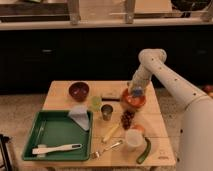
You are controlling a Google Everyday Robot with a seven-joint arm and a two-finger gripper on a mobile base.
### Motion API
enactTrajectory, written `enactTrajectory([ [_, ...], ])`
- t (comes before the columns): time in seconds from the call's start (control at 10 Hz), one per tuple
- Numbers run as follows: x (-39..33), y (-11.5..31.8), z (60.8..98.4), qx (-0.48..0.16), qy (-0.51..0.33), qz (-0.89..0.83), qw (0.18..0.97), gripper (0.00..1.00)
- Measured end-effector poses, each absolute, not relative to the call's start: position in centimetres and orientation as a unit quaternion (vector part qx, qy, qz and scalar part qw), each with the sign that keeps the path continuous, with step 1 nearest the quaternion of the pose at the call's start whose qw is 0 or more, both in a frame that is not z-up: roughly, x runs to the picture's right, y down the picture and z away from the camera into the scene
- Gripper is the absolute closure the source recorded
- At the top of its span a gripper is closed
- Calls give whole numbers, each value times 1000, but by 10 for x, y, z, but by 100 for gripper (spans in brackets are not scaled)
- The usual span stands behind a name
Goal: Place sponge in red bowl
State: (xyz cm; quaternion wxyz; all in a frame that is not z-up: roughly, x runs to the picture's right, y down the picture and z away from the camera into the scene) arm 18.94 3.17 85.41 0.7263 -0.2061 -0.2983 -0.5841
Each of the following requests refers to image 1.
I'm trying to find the metal fork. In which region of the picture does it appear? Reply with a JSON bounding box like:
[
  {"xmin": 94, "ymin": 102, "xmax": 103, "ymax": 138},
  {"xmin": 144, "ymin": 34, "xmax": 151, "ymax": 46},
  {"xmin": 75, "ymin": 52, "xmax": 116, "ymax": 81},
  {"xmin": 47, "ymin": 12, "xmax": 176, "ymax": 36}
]
[{"xmin": 90, "ymin": 140, "xmax": 123, "ymax": 159}]

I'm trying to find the green plastic tray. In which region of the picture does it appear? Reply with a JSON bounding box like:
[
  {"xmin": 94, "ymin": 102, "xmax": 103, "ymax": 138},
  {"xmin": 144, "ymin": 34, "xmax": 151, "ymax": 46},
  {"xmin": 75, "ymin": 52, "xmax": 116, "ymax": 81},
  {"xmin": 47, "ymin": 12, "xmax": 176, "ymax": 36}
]
[{"xmin": 22, "ymin": 110, "xmax": 93, "ymax": 161}]

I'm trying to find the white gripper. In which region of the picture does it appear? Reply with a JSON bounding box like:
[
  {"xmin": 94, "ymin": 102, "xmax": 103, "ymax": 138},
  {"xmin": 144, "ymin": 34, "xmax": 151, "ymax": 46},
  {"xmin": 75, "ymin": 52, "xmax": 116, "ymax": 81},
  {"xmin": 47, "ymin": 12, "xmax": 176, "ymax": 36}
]
[{"xmin": 128, "ymin": 68, "xmax": 151, "ymax": 97}]

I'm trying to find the small metal cup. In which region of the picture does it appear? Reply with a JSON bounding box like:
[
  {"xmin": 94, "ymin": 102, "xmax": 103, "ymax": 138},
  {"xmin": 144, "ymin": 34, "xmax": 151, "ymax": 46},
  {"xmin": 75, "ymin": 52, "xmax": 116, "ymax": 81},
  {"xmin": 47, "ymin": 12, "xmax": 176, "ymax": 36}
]
[{"xmin": 101, "ymin": 104, "xmax": 113, "ymax": 121}]

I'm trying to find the black handled tool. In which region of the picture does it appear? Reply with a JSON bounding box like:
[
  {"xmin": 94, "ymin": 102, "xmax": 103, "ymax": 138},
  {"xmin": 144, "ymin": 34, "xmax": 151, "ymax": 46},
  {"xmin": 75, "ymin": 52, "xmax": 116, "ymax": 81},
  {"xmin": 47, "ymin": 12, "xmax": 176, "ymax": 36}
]
[{"xmin": 101, "ymin": 97, "xmax": 120, "ymax": 101}]

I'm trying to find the bunch of dark grapes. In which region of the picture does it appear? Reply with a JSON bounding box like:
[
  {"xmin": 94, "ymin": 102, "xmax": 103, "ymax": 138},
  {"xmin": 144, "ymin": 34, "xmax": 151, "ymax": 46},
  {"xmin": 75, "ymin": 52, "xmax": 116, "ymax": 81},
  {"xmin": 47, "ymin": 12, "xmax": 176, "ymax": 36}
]
[{"xmin": 121, "ymin": 111, "xmax": 135, "ymax": 130}]

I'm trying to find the black stand at left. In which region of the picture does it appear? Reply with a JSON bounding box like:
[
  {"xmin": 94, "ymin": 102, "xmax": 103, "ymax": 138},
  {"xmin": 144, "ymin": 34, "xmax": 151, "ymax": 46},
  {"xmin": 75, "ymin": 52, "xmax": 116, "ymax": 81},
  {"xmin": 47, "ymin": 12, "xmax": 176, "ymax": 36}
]
[{"xmin": 0, "ymin": 134, "xmax": 14, "ymax": 171}]

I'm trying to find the dark red bowl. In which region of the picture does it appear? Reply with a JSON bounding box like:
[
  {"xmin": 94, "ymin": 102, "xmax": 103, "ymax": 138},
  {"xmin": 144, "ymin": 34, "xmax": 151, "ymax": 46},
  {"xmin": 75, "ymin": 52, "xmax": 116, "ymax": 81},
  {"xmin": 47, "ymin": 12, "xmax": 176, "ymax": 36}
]
[{"xmin": 69, "ymin": 82, "xmax": 89, "ymax": 102}]

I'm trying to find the orange plate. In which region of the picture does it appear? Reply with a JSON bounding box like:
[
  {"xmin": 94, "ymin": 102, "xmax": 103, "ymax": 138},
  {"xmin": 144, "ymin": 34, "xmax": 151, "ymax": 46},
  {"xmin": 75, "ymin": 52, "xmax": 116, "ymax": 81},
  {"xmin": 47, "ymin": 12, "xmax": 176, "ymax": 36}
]
[{"xmin": 121, "ymin": 89, "xmax": 146, "ymax": 108}]

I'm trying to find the orange fruit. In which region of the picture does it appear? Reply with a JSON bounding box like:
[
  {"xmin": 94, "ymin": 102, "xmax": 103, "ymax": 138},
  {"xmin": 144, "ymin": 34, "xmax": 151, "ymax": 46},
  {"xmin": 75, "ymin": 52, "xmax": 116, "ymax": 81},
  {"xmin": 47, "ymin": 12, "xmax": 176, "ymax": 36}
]
[{"xmin": 132, "ymin": 125, "xmax": 145, "ymax": 133}]

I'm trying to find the white plastic cup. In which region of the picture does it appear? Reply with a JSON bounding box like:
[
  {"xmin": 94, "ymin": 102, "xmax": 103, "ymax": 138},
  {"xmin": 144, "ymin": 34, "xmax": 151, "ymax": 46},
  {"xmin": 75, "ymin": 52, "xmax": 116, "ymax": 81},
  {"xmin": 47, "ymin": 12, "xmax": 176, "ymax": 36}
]
[{"xmin": 125, "ymin": 129, "xmax": 144, "ymax": 150}]

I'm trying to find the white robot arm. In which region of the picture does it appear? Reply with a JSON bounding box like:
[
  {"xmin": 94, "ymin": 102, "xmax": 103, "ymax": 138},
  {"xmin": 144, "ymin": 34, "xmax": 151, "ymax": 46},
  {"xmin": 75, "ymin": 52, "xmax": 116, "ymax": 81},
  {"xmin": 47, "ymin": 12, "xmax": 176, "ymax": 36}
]
[{"xmin": 128, "ymin": 49, "xmax": 213, "ymax": 171}]

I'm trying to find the green yellow round object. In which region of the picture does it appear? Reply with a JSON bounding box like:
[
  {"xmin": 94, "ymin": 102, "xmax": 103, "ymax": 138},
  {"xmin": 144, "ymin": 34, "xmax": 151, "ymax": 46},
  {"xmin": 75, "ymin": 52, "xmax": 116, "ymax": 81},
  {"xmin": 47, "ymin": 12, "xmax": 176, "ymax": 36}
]
[{"xmin": 90, "ymin": 96, "xmax": 102, "ymax": 112}]

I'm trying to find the yellow handled knife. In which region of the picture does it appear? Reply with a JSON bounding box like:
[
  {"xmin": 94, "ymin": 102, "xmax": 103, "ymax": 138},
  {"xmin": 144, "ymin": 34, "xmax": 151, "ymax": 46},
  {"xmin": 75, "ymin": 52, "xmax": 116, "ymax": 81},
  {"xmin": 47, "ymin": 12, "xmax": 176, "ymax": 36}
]
[{"xmin": 102, "ymin": 123, "xmax": 120, "ymax": 143}]

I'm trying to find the green cucumber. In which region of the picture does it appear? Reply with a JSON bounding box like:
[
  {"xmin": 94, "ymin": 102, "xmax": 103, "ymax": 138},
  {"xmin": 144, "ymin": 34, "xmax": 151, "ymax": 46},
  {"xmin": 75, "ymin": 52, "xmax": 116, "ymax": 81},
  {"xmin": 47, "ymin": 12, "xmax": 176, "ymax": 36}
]
[{"xmin": 136, "ymin": 137, "xmax": 151, "ymax": 164}]

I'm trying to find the white spatula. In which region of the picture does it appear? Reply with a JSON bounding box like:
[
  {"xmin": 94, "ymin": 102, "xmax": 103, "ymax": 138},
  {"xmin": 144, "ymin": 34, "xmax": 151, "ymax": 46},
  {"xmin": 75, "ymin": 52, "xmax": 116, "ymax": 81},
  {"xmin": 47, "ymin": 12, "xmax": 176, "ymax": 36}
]
[{"xmin": 32, "ymin": 144, "xmax": 82, "ymax": 154}]

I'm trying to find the black cabinet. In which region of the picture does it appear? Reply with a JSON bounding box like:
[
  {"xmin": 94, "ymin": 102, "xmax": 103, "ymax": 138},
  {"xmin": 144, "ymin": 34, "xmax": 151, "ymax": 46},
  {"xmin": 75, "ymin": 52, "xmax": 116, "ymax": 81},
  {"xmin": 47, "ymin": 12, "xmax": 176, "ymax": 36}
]
[{"xmin": 0, "ymin": 26, "xmax": 213, "ymax": 94}]

